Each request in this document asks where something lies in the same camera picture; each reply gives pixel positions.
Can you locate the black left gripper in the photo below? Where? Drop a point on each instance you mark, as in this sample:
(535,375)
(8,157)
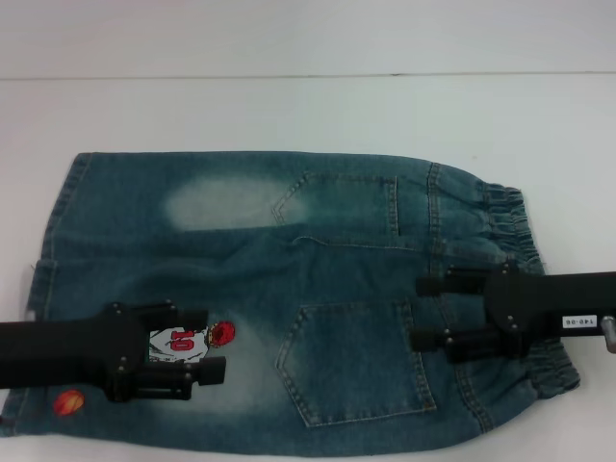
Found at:
(58,353)

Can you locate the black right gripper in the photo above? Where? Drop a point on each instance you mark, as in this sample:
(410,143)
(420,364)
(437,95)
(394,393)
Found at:
(529,303)

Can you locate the blue denim shorts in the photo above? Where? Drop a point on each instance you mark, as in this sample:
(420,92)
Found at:
(337,231)

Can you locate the silver metal camera bracket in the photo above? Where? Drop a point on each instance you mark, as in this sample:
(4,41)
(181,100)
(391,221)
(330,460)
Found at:
(608,332)

